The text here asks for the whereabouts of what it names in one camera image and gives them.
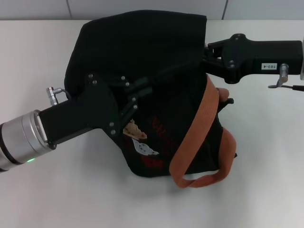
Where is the left gripper cable with plug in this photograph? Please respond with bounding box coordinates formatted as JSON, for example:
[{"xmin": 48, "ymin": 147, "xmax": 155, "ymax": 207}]
[{"xmin": 46, "ymin": 86, "xmax": 74, "ymax": 100}]

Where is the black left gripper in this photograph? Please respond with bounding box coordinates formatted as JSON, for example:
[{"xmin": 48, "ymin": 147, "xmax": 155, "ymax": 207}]
[{"xmin": 38, "ymin": 73, "xmax": 153, "ymax": 145}]

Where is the gripper cable with plug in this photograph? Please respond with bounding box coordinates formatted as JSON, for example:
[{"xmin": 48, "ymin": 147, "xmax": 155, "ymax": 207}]
[
  {"xmin": 267, "ymin": 63, "xmax": 304, "ymax": 93},
  {"xmin": 46, "ymin": 86, "xmax": 74, "ymax": 100}
]

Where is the black food bag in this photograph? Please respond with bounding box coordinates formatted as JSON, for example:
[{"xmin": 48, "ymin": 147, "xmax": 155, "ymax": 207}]
[{"xmin": 64, "ymin": 16, "xmax": 238, "ymax": 189}]

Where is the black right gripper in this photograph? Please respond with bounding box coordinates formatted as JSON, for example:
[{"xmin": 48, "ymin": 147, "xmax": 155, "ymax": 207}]
[{"xmin": 201, "ymin": 33, "xmax": 304, "ymax": 84}]

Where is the right gripper cable with plug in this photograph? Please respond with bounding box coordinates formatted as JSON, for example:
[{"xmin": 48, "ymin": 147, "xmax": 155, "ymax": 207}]
[{"xmin": 267, "ymin": 63, "xmax": 304, "ymax": 93}]

